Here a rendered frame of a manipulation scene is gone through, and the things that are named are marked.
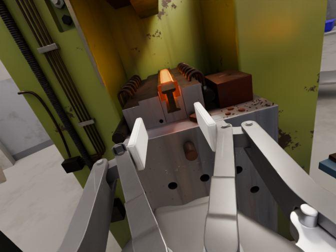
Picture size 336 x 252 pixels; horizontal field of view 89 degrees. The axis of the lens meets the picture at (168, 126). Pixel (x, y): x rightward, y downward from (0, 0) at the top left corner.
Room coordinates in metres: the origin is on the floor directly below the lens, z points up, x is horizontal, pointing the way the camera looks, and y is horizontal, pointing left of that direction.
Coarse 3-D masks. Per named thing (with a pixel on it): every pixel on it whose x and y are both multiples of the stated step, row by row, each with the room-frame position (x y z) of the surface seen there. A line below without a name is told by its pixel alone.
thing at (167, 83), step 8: (160, 72) 0.66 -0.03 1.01; (168, 80) 0.45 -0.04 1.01; (176, 80) 0.39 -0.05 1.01; (160, 88) 0.39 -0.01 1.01; (168, 88) 0.31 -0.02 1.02; (176, 88) 0.38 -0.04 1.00; (160, 96) 0.39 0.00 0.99; (168, 96) 0.31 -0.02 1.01; (176, 96) 0.38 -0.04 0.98; (168, 104) 0.34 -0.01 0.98; (176, 104) 0.32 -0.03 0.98; (168, 112) 0.31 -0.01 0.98
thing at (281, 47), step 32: (224, 0) 0.58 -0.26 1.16; (256, 0) 0.52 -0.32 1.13; (288, 0) 0.51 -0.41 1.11; (320, 0) 0.51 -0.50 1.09; (224, 32) 0.61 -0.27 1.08; (256, 32) 0.52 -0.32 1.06; (288, 32) 0.51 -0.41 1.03; (320, 32) 0.51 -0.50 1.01; (224, 64) 0.65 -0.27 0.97; (256, 64) 0.52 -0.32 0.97; (288, 64) 0.51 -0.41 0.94; (320, 64) 0.51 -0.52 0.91; (288, 96) 0.51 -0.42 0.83; (288, 128) 0.51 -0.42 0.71; (288, 224) 0.51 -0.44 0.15
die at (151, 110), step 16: (144, 80) 0.78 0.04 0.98; (160, 80) 0.54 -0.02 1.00; (192, 80) 0.45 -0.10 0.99; (144, 96) 0.43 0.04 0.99; (192, 96) 0.40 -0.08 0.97; (128, 112) 0.41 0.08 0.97; (144, 112) 0.40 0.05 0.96; (160, 112) 0.40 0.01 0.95; (176, 112) 0.40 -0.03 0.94; (192, 112) 0.40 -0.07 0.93
